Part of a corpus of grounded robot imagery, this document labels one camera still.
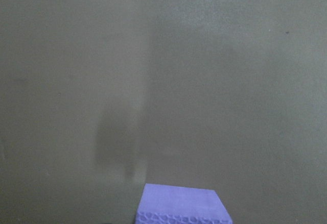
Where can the purple foam block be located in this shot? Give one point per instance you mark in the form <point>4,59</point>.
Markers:
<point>175,204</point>

